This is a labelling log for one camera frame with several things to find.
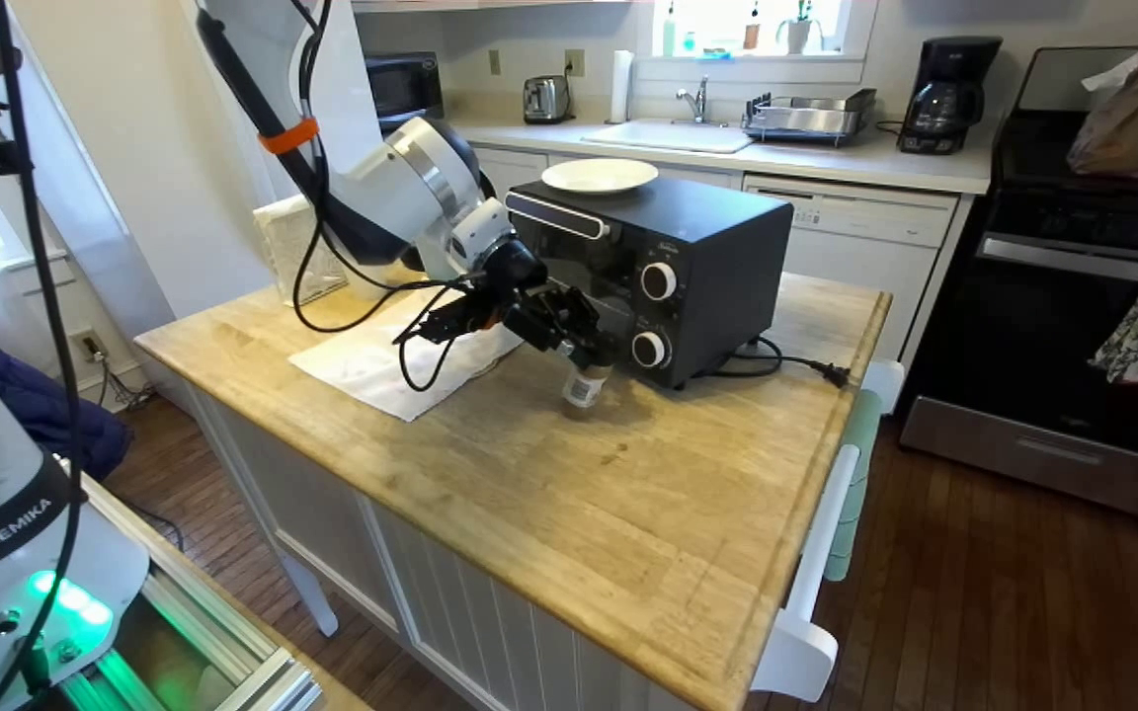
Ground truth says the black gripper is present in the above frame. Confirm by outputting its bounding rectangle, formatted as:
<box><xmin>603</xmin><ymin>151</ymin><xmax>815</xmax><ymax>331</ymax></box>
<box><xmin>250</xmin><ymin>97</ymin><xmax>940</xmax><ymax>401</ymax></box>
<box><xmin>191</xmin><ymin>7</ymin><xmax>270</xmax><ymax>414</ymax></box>
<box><xmin>428</xmin><ymin>239</ymin><xmax>610</xmax><ymax>371</ymax></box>

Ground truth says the brown spice bottle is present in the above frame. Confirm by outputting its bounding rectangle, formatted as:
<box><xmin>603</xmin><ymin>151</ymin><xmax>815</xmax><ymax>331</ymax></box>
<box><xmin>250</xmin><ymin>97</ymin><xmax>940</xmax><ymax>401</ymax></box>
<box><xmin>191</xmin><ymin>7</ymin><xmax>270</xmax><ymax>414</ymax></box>
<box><xmin>560</xmin><ymin>346</ymin><xmax>614</xmax><ymax>410</ymax></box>

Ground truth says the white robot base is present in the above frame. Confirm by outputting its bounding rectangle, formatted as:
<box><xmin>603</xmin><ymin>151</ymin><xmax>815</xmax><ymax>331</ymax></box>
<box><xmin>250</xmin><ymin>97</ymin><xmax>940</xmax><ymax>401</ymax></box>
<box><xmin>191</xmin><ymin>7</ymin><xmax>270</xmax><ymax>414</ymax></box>
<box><xmin>0</xmin><ymin>401</ymin><xmax>150</xmax><ymax>706</ymax></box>

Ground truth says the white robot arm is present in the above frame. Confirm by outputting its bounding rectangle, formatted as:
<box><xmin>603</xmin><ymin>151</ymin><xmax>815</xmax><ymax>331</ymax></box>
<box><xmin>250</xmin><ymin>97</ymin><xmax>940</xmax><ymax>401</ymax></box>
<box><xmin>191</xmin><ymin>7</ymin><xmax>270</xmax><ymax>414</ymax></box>
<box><xmin>194</xmin><ymin>0</ymin><xmax>603</xmax><ymax>363</ymax></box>

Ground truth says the white paper towel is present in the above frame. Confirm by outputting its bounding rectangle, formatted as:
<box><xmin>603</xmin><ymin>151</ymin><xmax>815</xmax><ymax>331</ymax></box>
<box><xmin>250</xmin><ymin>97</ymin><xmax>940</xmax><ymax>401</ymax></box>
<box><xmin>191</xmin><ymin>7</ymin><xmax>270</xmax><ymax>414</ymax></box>
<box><xmin>294</xmin><ymin>290</ymin><xmax>519</xmax><ymax>423</ymax></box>

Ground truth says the white kitchen sink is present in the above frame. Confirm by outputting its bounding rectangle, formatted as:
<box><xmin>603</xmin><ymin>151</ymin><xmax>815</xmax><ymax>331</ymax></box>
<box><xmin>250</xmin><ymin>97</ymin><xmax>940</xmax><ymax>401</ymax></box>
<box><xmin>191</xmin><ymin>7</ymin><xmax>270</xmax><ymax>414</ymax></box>
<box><xmin>586</xmin><ymin>122</ymin><xmax>749</xmax><ymax>152</ymax></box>

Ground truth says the paper towel roll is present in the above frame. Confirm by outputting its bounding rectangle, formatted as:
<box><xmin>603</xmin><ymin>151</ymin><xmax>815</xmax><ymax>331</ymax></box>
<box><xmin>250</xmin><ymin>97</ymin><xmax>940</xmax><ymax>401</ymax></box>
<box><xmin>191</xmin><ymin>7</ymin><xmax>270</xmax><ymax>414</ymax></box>
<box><xmin>603</xmin><ymin>49</ymin><xmax>631</xmax><ymax>127</ymax></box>

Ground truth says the black kitchen stove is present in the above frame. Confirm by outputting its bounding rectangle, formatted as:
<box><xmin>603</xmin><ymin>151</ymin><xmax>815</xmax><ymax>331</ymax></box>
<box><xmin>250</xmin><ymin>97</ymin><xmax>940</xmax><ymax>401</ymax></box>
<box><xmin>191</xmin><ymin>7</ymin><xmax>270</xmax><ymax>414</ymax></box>
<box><xmin>899</xmin><ymin>46</ymin><xmax>1138</xmax><ymax>518</ymax></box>

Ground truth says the black toaster oven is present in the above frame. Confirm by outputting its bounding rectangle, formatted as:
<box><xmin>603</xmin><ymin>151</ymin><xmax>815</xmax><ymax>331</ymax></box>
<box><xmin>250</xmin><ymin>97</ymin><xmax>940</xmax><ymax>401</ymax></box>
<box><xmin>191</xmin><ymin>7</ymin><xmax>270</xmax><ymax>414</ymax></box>
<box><xmin>506</xmin><ymin>176</ymin><xmax>795</xmax><ymax>388</ymax></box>

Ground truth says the white plate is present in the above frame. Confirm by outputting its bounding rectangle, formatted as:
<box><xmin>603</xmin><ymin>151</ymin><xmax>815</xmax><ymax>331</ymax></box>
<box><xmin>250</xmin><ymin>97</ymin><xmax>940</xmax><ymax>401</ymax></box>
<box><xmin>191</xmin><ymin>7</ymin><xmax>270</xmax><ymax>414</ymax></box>
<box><xmin>543</xmin><ymin>156</ymin><xmax>661</xmax><ymax>193</ymax></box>

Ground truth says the silver toaster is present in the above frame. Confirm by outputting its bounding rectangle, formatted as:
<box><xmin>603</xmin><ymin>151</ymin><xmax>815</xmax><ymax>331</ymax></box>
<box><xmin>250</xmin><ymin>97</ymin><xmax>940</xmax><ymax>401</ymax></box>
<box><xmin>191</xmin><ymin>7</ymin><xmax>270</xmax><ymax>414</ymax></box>
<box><xmin>523</xmin><ymin>76</ymin><xmax>574</xmax><ymax>127</ymax></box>

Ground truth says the chrome sink faucet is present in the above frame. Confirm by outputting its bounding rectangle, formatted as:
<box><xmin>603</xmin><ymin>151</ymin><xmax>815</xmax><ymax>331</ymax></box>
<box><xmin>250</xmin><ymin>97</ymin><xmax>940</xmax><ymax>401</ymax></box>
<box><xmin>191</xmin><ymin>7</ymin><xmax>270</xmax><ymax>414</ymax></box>
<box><xmin>674</xmin><ymin>78</ymin><xmax>711</xmax><ymax>127</ymax></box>

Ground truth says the metal dish rack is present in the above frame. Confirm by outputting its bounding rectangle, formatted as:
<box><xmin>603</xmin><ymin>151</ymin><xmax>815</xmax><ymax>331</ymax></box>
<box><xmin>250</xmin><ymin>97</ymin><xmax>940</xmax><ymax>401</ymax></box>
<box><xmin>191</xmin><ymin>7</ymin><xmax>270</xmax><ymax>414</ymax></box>
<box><xmin>741</xmin><ymin>85</ymin><xmax>878</xmax><ymax>146</ymax></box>

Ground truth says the black microwave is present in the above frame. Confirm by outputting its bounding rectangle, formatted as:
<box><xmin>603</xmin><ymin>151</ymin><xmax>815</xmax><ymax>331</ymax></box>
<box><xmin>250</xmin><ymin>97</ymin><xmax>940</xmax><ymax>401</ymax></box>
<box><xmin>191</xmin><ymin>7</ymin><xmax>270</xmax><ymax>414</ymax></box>
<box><xmin>366</xmin><ymin>49</ymin><xmax>442</xmax><ymax>135</ymax></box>

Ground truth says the black coffee maker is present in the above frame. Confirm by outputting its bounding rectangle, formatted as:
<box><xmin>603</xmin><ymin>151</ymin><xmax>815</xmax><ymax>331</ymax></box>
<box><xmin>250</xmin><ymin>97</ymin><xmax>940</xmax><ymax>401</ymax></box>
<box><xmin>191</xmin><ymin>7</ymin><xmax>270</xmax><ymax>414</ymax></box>
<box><xmin>898</xmin><ymin>35</ymin><xmax>1000</xmax><ymax>152</ymax></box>

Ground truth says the dark blue cloth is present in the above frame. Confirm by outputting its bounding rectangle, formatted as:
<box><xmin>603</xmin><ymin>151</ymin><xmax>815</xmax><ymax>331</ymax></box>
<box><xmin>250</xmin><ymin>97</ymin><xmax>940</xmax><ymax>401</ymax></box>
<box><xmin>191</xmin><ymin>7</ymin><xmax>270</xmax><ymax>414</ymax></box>
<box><xmin>0</xmin><ymin>346</ymin><xmax>132</xmax><ymax>477</ymax></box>

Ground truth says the brown paper bag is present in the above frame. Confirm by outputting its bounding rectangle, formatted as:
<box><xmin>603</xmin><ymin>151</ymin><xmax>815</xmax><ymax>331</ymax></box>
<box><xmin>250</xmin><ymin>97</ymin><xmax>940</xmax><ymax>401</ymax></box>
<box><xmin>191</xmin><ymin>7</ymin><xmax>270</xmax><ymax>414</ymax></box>
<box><xmin>1067</xmin><ymin>49</ymin><xmax>1138</xmax><ymax>176</ymax></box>

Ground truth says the black oven power cord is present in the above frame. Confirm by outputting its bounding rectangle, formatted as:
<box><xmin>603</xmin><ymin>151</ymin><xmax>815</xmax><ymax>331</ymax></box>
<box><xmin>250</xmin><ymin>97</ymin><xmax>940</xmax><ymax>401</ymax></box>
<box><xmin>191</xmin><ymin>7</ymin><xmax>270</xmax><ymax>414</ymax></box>
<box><xmin>706</xmin><ymin>331</ymin><xmax>852</xmax><ymax>390</ymax></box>

